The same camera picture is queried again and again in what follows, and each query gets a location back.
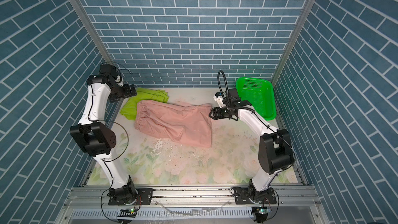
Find lime green shorts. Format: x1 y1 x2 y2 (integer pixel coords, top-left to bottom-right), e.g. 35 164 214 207
120 86 170 121

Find pink shorts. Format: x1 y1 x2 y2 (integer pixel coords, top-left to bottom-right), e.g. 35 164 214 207
134 100 212 148

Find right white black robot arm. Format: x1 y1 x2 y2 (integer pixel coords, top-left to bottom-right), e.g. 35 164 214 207
209 96 295 204

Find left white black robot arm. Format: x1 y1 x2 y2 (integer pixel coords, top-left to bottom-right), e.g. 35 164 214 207
69 73 138 205

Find green plastic basket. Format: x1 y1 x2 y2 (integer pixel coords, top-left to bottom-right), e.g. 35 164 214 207
236 77 277 121

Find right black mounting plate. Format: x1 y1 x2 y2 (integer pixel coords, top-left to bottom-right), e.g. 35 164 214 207
230 187 277 205

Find black mounting plate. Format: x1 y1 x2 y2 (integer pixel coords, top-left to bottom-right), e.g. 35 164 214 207
230 187 277 205
108 188 154 206

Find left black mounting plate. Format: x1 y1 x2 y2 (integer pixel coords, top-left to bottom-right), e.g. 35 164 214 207
108 188 154 206

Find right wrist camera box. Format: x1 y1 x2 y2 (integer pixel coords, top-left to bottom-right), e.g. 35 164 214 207
214 92 225 108

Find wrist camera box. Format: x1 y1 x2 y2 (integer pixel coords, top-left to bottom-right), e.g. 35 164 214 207
214 92 225 108
99 64 120 80

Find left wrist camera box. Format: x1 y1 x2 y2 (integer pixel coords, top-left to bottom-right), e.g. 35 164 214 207
99 64 120 80

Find left aluminium corner post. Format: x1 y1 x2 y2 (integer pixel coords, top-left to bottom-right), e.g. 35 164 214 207
54 0 129 93

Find aluminium corner post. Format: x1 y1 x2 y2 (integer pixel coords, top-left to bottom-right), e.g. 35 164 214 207
54 0 129 93
271 0 315 86

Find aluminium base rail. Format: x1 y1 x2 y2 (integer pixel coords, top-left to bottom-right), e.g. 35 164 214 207
64 184 321 209

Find right aluminium corner post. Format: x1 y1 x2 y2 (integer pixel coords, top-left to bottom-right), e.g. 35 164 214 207
271 0 315 86

